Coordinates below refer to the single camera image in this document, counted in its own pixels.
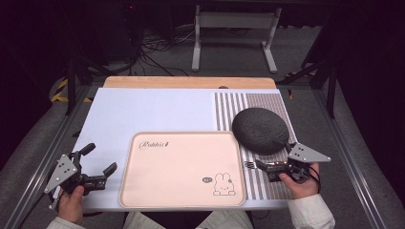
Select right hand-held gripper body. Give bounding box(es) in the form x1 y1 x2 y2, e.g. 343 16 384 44
270 141 332 185

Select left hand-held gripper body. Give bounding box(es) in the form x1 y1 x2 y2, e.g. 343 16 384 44
43 152 108 196

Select person's right hand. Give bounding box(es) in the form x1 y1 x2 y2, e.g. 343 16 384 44
279 161 321 200

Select person's left hand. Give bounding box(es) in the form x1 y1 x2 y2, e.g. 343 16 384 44
56 184 86 226

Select dark grey round plate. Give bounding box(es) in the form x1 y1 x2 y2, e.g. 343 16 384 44
231 107 291 156

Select yellow black floor tape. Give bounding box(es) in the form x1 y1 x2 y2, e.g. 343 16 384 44
50 78 94 104

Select striped placemat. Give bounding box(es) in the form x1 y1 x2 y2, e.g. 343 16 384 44
213 92 299 201

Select black metal stand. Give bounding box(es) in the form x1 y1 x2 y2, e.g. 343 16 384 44
276 58 339 119
64 56 108 116

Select white table cover sheet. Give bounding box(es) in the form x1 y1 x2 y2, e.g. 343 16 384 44
72 87 299 212

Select pink rectangular tray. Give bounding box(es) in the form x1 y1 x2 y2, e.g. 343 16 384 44
118 130 247 210

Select person's legs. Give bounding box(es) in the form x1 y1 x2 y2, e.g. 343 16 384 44
121 209 255 229

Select black computer tower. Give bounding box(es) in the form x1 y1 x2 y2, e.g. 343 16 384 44
118 0 145 63

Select white metal stand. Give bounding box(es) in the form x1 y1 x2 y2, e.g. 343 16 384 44
190 4 283 74

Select aluminium frame rail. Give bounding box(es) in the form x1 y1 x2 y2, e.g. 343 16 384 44
2 85 94 229
312 89 390 229

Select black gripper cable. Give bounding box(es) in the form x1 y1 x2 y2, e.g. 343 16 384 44
308 165 322 194

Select bundle of black floor cables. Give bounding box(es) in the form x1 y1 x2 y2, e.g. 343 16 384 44
135 27 194 77

